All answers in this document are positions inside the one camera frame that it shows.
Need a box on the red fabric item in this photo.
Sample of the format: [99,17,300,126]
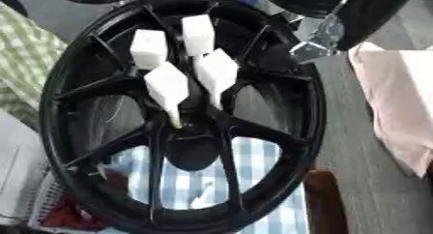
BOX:
[41,169,132,232]

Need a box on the white pin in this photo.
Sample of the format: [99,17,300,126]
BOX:
[129,28,169,72]
[142,61,191,130]
[179,14,217,57]
[192,47,241,110]

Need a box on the black spoked wheel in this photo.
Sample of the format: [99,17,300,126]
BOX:
[37,0,329,234]

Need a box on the pale pink cloth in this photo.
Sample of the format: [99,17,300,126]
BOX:
[346,42,433,180]

